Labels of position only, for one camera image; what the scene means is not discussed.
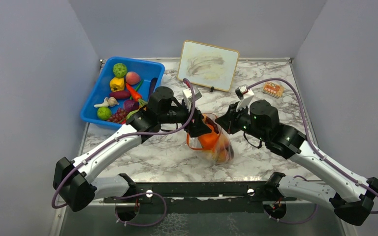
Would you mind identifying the toy purple eggplant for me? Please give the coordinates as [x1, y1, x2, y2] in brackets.
[148, 77, 158, 99]

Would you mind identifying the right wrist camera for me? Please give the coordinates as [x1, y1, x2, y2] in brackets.
[235, 85, 254, 111]

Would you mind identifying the orange snack packet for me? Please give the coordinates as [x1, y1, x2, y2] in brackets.
[262, 82, 284, 98]

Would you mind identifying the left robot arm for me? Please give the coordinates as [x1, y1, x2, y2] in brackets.
[52, 86, 211, 212]

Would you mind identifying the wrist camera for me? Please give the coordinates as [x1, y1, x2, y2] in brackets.
[235, 85, 254, 111]
[182, 88, 202, 109]

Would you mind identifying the toy orange tangerine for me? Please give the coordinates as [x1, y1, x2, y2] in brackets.
[197, 132, 221, 151]

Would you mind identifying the clear zip top bag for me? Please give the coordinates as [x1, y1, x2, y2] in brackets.
[186, 113, 234, 164]

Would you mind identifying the toy garlic bulb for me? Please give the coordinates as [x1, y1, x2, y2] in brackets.
[107, 97, 119, 107]

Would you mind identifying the blue plastic bin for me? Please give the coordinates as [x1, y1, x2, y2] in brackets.
[80, 57, 165, 130]

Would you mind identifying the toy peach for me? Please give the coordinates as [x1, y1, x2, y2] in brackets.
[216, 139, 234, 163]
[125, 71, 141, 85]

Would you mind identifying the whiteboard on stand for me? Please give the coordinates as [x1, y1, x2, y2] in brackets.
[177, 40, 240, 91]

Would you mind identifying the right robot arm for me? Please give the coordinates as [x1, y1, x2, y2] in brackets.
[216, 100, 378, 226]

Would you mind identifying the toy green cabbage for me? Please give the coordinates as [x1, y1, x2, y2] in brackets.
[126, 110, 138, 120]

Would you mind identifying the toy green crinkled lime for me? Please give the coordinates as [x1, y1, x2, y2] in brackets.
[96, 107, 112, 121]

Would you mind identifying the purple cable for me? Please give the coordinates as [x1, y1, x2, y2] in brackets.
[51, 78, 197, 228]
[248, 77, 378, 225]

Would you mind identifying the toy green chili pepper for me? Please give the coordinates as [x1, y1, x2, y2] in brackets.
[129, 80, 143, 100]

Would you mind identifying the toy red grapes bunch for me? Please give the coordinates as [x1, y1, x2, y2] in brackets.
[107, 108, 128, 124]

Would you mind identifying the toy purple sweet potato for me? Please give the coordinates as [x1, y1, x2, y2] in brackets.
[109, 90, 131, 100]

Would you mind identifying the toy peach bottom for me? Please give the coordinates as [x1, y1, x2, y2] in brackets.
[216, 139, 234, 163]

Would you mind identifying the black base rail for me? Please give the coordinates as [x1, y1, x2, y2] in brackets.
[103, 180, 294, 214]

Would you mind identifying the toy green lettuce ball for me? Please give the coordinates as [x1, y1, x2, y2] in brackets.
[112, 63, 128, 78]

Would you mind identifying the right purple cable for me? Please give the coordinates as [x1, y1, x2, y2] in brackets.
[248, 77, 378, 225]

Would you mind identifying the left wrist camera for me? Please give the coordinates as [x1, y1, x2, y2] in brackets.
[182, 88, 202, 109]

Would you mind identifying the toy yellow bell pepper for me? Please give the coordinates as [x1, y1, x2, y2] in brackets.
[109, 77, 125, 92]

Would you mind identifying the toy carrot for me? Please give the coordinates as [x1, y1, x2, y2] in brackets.
[125, 83, 148, 107]

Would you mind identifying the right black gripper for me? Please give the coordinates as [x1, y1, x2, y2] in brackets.
[216, 101, 268, 142]

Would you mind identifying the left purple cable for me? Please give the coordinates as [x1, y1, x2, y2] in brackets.
[51, 78, 197, 228]

